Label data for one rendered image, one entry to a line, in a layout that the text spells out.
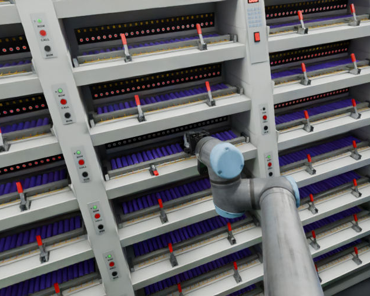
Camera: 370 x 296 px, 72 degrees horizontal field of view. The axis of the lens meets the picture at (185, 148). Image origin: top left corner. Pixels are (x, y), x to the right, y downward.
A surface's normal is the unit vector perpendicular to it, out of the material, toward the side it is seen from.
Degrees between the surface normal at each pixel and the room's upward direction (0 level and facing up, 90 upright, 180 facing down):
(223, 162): 85
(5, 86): 110
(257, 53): 90
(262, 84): 90
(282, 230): 2
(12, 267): 20
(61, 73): 90
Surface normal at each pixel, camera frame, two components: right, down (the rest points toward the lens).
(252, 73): 0.29, 0.19
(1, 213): -0.07, -0.83
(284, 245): -0.21, -0.95
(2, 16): 0.34, 0.50
